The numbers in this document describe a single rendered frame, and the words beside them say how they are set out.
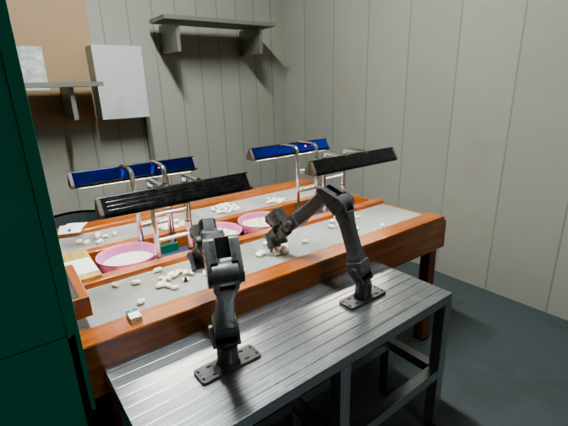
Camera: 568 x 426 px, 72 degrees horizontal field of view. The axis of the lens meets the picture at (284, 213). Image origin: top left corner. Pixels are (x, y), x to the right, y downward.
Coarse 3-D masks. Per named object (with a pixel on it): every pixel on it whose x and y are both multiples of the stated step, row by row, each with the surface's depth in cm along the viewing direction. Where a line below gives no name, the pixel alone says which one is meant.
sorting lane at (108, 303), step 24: (384, 216) 223; (408, 216) 222; (264, 240) 194; (288, 240) 193; (312, 240) 192; (336, 240) 192; (264, 264) 168; (96, 288) 152; (120, 288) 151; (144, 288) 151; (168, 288) 150; (192, 288) 150; (96, 312) 136; (120, 312) 135
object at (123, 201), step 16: (224, 176) 164; (240, 176) 168; (128, 192) 143; (144, 192) 145; (160, 192) 148; (176, 192) 151; (192, 192) 155; (208, 192) 158; (224, 192) 162; (96, 208) 136; (112, 208) 138; (128, 208) 141; (144, 208) 144
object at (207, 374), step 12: (228, 348) 114; (240, 348) 124; (252, 348) 124; (216, 360) 118; (228, 360) 114; (240, 360) 119; (252, 360) 119; (204, 372) 114; (216, 372) 114; (228, 372) 115; (204, 384) 110
